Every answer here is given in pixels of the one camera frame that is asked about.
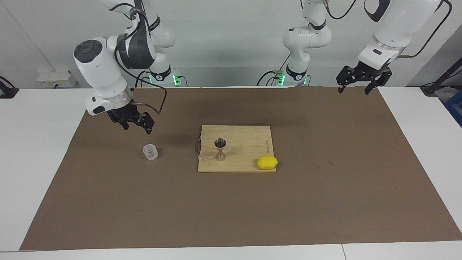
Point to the black clamp mount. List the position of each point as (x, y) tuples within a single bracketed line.
[(6, 92)]

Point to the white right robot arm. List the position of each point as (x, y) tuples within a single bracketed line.
[(101, 68)]

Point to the white wall socket box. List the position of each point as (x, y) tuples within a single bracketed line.
[(54, 77)]

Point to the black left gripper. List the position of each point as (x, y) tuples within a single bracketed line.
[(364, 71)]

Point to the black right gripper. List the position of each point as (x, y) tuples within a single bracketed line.
[(124, 113)]

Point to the yellow lemon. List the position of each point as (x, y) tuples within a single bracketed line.
[(267, 163)]

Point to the clear glass cup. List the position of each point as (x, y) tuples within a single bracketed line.
[(150, 152)]

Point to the blue crate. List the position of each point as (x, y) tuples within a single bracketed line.
[(455, 106)]

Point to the brown table mat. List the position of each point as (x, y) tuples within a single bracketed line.
[(231, 209)]

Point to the steel cocktail jigger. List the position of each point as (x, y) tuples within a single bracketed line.
[(220, 144)]

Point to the wooden cutting board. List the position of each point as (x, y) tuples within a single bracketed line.
[(245, 144)]

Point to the black stand leg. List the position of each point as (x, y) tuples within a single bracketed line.
[(442, 77)]

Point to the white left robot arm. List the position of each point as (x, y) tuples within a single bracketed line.
[(397, 25)]

